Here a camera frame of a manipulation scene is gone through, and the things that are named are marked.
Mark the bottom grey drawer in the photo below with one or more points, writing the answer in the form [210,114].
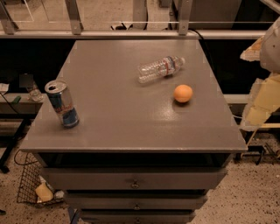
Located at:
[137,217]

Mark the small background water bottle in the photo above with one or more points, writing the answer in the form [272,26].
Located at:
[34,93]

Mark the grey drawer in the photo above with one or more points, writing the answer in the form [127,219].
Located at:
[136,201]
[137,217]
[133,178]

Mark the clear plastic water bottle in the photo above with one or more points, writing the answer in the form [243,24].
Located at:
[168,65]

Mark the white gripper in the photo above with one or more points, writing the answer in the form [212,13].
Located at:
[271,51]

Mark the grey metal railing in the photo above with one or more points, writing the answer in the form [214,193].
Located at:
[137,19]

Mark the top grey drawer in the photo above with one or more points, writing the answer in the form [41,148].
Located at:
[133,178]

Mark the orange fruit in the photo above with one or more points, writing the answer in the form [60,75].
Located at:
[183,93]

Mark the yellow metal stand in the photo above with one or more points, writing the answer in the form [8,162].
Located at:
[267,136]

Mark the black wire basket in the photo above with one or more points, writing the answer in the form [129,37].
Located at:
[29,181]

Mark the middle grey drawer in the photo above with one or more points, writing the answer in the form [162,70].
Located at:
[136,201]

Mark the grey drawer cabinet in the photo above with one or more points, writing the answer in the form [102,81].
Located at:
[127,124]

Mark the red bull can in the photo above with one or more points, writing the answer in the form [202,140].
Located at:
[59,96]

